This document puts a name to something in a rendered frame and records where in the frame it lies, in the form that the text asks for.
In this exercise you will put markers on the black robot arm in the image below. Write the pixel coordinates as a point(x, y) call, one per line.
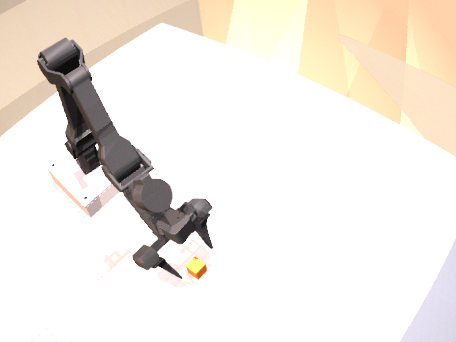
point(90, 124)

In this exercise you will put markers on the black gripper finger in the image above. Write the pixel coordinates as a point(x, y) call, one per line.
point(202, 230)
point(167, 267)

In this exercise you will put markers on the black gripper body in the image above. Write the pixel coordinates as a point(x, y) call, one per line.
point(147, 256)

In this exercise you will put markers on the orange block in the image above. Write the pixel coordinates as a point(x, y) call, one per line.
point(196, 267)

